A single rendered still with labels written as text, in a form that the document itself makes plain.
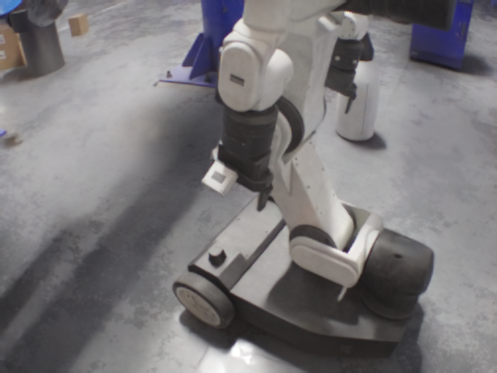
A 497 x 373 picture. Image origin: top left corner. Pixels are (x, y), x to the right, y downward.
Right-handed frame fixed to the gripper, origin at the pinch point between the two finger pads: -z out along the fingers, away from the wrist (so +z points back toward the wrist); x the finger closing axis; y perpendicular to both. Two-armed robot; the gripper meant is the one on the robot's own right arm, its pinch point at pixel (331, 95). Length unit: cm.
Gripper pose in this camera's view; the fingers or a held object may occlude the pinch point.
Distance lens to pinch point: 105.3
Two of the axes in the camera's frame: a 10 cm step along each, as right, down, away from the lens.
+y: -5.6, 5.5, -6.2
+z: 1.3, -6.8, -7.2
